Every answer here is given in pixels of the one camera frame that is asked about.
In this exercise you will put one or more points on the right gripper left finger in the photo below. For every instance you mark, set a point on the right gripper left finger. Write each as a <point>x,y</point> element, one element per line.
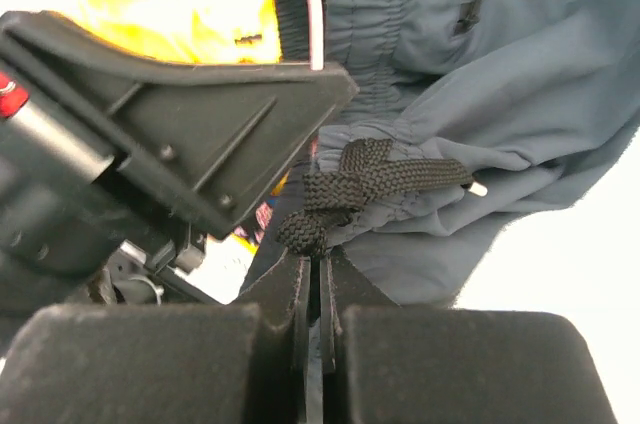
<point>203,363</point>

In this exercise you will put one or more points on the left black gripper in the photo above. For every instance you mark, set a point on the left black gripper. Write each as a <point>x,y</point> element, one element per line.
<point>73,193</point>

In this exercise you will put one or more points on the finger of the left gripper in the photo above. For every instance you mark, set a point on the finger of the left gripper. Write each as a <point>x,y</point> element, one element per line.
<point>206,142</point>

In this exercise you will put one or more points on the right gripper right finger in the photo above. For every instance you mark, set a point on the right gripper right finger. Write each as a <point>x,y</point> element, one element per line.
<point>387,363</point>

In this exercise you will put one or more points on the patterned dark garment in tray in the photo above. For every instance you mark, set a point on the patterned dark garment in tray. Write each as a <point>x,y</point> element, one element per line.
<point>252,229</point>

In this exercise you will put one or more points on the dark navy shorts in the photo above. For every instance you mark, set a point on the dark navy shorts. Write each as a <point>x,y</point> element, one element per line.
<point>537,98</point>

